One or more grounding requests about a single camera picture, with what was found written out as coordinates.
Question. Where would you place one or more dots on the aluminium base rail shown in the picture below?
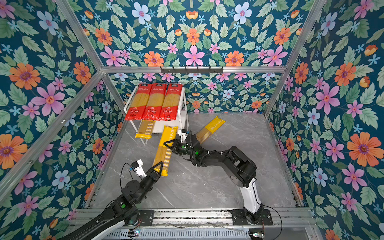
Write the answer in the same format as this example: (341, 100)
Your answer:
(219, 224)

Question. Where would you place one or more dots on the black wall hook rail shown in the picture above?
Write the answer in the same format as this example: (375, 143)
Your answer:
(189, 70)

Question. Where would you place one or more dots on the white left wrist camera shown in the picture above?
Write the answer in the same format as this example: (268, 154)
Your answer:
(137, 166)

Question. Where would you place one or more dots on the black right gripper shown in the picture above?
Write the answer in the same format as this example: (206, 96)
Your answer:
(177, 145)

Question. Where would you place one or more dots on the red spaghetti bag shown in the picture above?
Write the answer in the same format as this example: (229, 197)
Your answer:
(138, 104)
(155, 103)
(171, 102)

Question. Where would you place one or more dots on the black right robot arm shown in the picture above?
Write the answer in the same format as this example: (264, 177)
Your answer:
(239, 167)

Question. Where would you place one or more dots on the yellow pasta pack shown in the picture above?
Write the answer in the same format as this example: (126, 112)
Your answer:
(163, 153)
(145, 130)
(207, 131)

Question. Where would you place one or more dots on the white two-tier shelf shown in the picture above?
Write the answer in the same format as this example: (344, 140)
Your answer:
(182, 120)

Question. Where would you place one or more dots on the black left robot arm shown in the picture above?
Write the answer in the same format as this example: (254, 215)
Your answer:
(120, 211)

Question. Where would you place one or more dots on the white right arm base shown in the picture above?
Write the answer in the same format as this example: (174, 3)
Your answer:
(252, 202)

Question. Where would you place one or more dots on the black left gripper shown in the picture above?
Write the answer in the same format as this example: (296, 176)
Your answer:
(153, 176)

